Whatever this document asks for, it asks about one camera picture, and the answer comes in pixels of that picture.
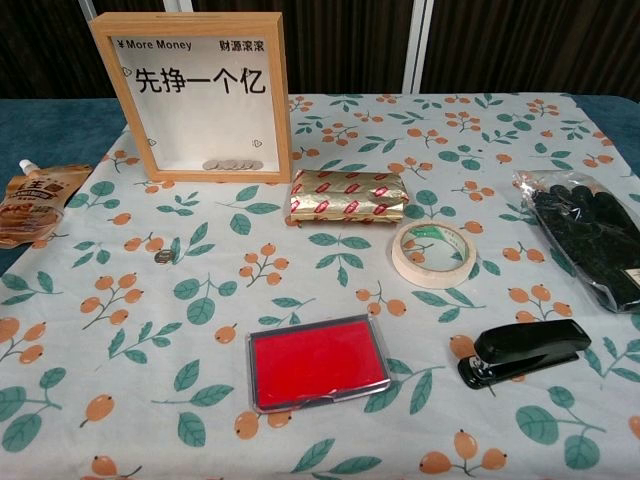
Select brown spouted sauce pouch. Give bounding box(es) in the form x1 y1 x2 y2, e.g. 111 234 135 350
0 158 94 250

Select black stapler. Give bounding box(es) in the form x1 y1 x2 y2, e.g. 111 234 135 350
457 318 593 390

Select black gloves in plastic bag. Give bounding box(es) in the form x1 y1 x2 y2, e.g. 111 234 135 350
512 168 640 315

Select white metal partition post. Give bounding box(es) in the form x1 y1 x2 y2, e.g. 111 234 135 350
403 0 435 95

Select beige masking tape roll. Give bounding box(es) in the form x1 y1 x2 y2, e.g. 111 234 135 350
390 220 479 290

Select gold foil wrapped package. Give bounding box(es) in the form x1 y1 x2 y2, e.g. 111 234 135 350
287 168 410 227

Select wooden frame money box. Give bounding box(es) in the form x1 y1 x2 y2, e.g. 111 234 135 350
88 12 294 185

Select floral print tablecloth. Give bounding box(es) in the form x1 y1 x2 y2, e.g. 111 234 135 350
0 92 640 480

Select red ink pad case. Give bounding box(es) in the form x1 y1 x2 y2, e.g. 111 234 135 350
247 313 393 414

